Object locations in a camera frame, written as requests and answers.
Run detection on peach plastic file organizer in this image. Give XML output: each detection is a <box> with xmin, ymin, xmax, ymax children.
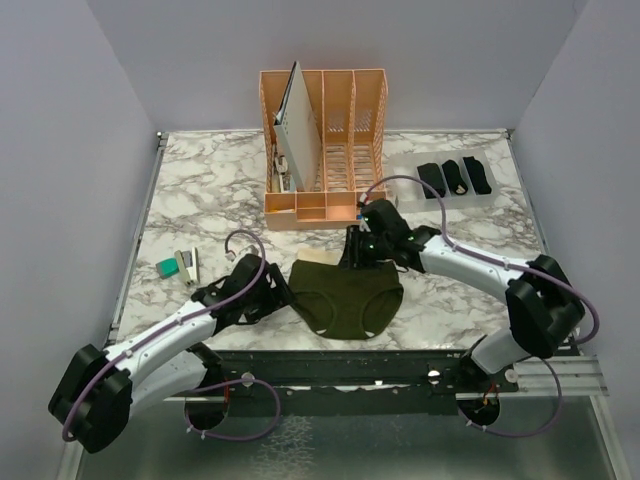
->
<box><xmin>259</xmin><ymin>68</ymin><xmax>388</xmax><ymax>231</ymax></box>

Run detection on olive green underwear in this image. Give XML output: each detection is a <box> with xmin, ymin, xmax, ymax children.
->
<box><xmin>288</xmin><ymin>248</ymin><xmax>404</xmax><ymax>340</ymax></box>

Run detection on black rolled sock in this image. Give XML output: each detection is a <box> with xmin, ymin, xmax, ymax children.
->
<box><xmin>442</xmin><ymin>159</ymin><xmax>469</xmax><ymax>196</ymax></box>
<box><xmin>463</xmin><ymin>156</ymin><xmax>493</xmax><ymax>196</ymax></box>

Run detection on black rolled sock left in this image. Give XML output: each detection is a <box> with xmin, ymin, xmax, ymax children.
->
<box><xmin>442</xmin><ymin>159</ymin><xmax>469</xmax><ymax>196</ymax></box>

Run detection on stationery items in organizer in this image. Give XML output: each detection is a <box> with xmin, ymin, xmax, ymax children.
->
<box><xmin>271</xmin><ymin>154</ymin><xmax>292</xmax><ymax>193</ymax></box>

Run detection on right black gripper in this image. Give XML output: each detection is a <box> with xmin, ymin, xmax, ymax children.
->
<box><xmin>338</xmin><ymin>224</ymin><xmax>391</xmax><ymax>269</ymax></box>

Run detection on white grey binder folder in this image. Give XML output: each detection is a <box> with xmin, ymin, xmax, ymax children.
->
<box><xmin>274</xmin><ymin>61</ymin><xmax>322</xmax><ymax>191</ymax></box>

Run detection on black patterned boxer underwear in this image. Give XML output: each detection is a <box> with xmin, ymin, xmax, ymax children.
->
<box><xmin>417</xmin><ymin>163</ymin><xmax>446</xmax><ymax>197</ymax></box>

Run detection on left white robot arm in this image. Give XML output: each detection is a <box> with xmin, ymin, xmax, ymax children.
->
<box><xmin>48</xmin><ymin>254</ymin><xmax>294</xmax><ymax>453</ymax></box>

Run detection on clear plastic compartment tray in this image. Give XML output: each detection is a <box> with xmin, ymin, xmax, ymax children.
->
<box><xmin>387</xmin><ymin>149</ymin><xmax>500</xmax><ymax>214</ymax></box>

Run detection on black rolled sock right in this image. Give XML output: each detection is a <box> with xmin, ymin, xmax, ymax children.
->
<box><xmin>463</xmin><ymin>156</ymin><xmax>493</xmax><ymax>196</ymax></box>

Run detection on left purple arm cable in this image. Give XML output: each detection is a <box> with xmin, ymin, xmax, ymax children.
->
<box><xmin>60</xmin><ymin>229</ymin><xmax>282</xmax><ymax>444</ymax></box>

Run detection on teal green eraser block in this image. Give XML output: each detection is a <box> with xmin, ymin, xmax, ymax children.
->
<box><xmin>156</xmin><ymin>257</ymin><xmax>179</xmax><ymax>279</ymax></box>

